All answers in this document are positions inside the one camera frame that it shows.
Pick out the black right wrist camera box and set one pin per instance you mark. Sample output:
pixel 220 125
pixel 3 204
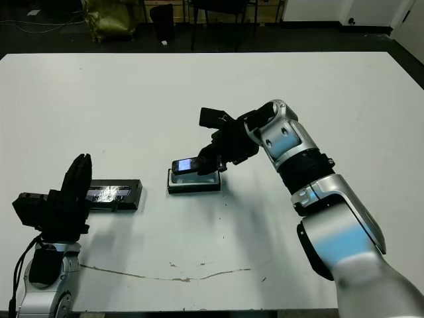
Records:
pixel 212 117

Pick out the black glossy box lid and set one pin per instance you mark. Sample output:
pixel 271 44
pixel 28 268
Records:
pixel 129 192

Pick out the black phone-like camera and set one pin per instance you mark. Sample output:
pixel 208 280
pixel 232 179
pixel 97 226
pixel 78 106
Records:
pixel 183 165

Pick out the black mesh office chair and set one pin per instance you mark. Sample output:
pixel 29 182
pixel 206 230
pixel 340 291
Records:
pixel 225 6

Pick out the black box base white insert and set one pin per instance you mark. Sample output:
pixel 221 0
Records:
pixel 192 189

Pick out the white door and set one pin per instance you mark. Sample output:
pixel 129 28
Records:
pixel 414 26

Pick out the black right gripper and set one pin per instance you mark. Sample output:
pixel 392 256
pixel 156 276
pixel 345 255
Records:
pixel 232 142

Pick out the black waste bin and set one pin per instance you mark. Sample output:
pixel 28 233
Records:
pixel 162 21

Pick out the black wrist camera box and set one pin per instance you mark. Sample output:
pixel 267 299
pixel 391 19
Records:
pixel 30 208
pixel 212 117

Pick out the white paper sheet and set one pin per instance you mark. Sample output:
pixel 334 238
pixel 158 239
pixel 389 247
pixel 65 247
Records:
pixel 33 13

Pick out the crumpled plastic bag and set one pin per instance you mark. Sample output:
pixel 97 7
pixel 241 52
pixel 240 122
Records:
pixel 109 20

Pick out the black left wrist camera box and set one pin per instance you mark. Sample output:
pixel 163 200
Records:
pixel 30 208

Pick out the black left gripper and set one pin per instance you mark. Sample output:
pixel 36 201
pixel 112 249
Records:
pixel 66 218

